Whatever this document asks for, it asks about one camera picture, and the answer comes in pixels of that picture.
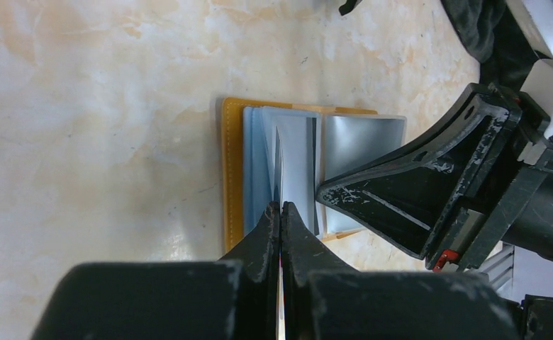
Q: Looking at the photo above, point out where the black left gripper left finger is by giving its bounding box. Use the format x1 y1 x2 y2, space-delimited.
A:
32 202 281 339

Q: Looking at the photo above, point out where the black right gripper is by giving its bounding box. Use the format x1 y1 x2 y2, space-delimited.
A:
316 61 553 271

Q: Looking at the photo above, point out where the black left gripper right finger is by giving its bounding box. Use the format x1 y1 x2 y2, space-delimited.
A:
281 202 519 339

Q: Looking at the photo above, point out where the black flower-pattern blanket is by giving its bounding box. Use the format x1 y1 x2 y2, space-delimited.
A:
441 0 544 91

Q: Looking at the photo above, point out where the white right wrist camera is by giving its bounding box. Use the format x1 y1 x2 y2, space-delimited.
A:
506 0 553 72

